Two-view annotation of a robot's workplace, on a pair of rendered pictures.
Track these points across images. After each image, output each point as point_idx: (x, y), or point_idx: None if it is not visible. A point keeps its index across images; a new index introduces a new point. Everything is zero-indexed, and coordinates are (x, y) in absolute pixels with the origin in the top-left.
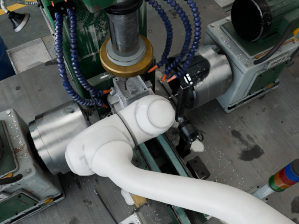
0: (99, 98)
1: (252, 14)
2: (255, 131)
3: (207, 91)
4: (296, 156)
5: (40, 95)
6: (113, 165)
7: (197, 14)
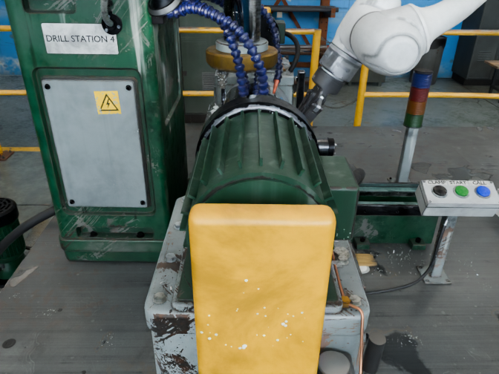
0: None
1: (261, 26)
2: None
3: None
4: (367, 152)
5: (73, 312)
6: (437, 5)
7: None
